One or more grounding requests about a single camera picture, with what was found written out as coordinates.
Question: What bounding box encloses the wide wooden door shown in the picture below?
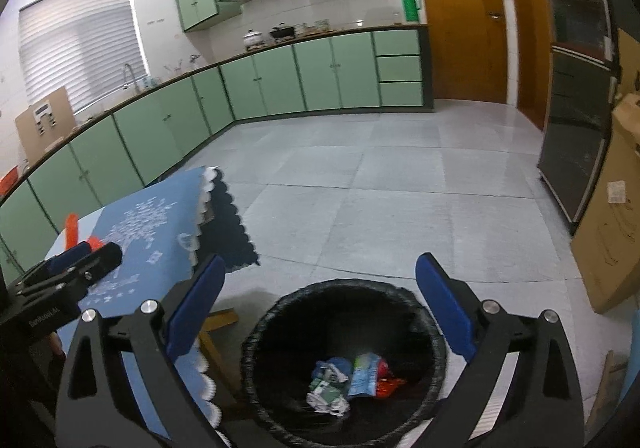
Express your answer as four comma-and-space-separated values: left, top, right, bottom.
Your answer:
407, 0, 511, 104

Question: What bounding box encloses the red mesh bag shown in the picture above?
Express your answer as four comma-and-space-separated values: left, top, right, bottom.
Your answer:
375, 360, 409, 399

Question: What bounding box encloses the metal faucet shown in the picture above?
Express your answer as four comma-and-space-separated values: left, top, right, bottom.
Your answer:
122, 63, 142, 94

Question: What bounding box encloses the black trash bin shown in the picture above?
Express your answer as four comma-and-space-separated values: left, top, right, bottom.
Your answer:
240, 279, 448, 448

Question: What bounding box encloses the row of green base cabinets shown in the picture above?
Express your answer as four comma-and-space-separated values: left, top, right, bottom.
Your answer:
0, 26, 433, 279

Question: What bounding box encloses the narrow wooden door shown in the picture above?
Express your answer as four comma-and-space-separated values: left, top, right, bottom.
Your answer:
500, 0, 551, 131

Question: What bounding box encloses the blue printed tablecloth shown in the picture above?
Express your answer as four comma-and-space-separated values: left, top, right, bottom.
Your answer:
44, 165, 262, 429

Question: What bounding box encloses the white window blind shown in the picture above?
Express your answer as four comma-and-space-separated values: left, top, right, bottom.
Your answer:
19, 0, 148, 115

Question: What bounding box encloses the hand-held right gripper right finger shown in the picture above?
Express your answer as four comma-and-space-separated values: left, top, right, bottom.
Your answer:
415, 252, 588, 448

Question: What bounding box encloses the small cardboard box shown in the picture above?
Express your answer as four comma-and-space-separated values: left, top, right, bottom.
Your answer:
14, 87, 77, 164

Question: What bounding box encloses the light blue snack packet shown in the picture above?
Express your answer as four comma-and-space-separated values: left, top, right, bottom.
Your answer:
347, 353, 383, 398

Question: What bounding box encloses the wooden board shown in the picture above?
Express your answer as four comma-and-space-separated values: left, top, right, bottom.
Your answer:
597, 349, 630, 411

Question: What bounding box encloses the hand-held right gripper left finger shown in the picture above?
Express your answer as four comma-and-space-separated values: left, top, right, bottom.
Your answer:
52, 253, 236, 448

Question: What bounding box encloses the large cardboard box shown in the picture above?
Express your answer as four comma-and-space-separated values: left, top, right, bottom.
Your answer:
570, 93, 640, 314

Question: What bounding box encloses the wooden table leg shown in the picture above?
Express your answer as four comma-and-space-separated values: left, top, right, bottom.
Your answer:
197, 307, 241, 381

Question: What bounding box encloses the red plastic basin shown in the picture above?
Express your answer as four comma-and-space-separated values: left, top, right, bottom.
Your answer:
0, 168, 20, 199

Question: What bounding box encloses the green white paper container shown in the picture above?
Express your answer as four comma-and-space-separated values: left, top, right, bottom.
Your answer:
310, 374, 347, 403

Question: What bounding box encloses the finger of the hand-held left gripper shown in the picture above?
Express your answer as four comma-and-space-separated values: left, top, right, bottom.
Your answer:
49, 241, 125, 301
21, 242, 95, 288

